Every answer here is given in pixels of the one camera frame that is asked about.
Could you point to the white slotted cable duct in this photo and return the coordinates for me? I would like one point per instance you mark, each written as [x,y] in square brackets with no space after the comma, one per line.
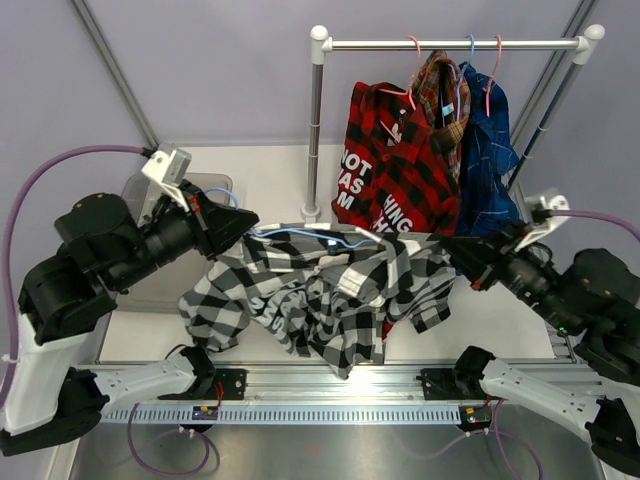
[289,415]

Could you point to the red black plaid shirt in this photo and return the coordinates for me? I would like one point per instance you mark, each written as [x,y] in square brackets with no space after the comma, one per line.
[391,179]

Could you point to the aluminium rail base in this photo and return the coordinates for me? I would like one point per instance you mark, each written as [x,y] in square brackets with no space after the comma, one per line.
[307,382]

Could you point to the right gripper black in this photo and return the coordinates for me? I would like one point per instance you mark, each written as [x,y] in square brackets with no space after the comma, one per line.
[480,258]

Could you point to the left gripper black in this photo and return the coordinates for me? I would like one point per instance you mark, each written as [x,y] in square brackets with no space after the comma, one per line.
[215,225]

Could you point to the light blue wire hanger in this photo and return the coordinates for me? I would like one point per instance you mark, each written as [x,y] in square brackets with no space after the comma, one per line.
[330,241]

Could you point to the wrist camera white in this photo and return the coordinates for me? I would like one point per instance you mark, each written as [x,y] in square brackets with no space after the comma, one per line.
[543,213]
[166,168]

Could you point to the clear plastic bin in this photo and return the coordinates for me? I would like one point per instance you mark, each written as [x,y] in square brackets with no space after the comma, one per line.
[162,289]

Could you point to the black white plaid shirt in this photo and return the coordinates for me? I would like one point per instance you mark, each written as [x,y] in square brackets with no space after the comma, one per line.
[333,303]

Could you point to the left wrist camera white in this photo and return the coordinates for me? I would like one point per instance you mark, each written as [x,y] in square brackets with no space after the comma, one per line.
[166,168]

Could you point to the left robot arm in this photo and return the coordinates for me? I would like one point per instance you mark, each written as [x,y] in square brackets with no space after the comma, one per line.
[104,252]

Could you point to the brown plaid shirt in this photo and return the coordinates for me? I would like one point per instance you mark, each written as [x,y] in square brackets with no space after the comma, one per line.
[446,140]

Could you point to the pink hanger right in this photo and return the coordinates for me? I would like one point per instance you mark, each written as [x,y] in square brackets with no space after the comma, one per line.
[491,77]

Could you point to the pink hanger left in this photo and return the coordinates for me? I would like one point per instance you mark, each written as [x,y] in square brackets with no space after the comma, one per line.
[412,75]

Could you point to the blue shirt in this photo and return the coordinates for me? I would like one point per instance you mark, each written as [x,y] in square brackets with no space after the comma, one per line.
[488,157]

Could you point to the clothes rack metal white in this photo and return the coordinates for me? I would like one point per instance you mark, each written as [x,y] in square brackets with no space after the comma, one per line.
[322,43]

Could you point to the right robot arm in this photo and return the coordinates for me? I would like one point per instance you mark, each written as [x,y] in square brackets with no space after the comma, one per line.
[596,300]

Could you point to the blue hanger right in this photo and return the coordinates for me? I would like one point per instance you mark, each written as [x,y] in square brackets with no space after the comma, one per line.
[454,97]

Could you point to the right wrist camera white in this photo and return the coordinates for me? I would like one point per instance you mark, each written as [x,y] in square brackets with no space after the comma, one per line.
[543,213]

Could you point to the pink hanger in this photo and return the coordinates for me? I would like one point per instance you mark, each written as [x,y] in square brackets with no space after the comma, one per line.
[412,75]
[491,77]

